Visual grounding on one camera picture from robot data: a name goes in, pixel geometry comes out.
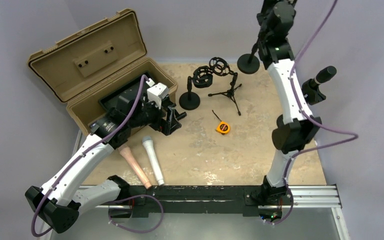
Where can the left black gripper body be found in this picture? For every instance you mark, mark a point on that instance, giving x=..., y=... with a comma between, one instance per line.
x=157, y=122

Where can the white grey-headed microphone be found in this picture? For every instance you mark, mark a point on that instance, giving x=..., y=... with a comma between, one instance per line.
x=148, y=145

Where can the pink microphone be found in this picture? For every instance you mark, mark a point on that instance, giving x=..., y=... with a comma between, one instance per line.
x=127, y=154

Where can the black tripod shock-mount stand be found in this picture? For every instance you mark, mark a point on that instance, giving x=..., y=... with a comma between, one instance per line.
x=219, y=66

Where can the black round-base clip stand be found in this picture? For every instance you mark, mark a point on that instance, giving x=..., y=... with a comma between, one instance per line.
x=249, y=63

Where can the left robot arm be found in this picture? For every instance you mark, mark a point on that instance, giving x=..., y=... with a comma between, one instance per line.
x=57, y=204

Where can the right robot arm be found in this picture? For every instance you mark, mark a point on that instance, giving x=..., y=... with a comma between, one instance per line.
x=293, y=130

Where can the black right-side clip stand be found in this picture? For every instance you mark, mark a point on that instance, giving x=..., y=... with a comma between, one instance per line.
x=311, y=92

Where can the black microphone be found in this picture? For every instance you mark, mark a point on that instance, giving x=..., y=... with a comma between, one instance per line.
x=325, y=75

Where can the black T-shaped adapter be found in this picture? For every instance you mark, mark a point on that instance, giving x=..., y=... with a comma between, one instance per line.
x=179, y=115

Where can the yellow tape measure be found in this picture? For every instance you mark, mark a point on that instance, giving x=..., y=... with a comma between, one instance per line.
x=223, y=127

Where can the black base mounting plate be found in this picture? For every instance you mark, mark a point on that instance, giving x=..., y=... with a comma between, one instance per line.
x=246, y=200

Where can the tan plastic tool case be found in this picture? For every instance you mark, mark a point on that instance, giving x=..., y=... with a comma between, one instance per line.
x=96, y=61

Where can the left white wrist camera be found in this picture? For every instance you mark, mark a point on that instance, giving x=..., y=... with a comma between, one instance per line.
x=156, y=92

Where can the black round-base shock-mount stand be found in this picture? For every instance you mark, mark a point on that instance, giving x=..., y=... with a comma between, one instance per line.
x=202, y=78

